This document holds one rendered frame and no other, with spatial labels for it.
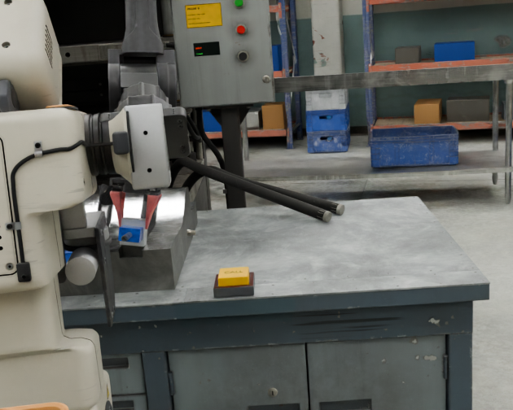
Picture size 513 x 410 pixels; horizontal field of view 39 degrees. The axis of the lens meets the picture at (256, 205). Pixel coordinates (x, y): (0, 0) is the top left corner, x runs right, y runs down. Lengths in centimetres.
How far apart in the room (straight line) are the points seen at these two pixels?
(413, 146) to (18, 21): 428
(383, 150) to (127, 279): 376
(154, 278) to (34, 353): 50
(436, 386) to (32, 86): 104
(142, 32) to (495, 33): 699
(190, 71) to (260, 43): 23
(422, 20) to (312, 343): 662
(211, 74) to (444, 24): 585
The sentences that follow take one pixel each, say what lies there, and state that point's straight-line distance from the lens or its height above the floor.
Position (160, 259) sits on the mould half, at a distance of 148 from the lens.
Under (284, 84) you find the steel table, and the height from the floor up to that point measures 90.
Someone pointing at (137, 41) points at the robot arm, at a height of 131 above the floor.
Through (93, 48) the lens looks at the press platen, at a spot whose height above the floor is 128.
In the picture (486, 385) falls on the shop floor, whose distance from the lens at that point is 277.
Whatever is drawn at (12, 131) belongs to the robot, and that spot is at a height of 122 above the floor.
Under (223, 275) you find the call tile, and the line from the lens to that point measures 144.
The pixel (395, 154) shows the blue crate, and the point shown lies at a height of 35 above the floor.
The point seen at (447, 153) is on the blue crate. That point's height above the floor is 34.
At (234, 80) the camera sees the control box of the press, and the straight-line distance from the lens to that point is 226.
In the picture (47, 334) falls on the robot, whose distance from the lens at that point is 103.
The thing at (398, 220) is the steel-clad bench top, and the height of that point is 80.
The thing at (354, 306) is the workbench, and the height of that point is 77.
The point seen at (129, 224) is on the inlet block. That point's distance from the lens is 148.
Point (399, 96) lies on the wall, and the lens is 801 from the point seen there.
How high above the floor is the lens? 132
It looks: 14 degrees down
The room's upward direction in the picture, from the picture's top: 4 degrees counter-clockwise
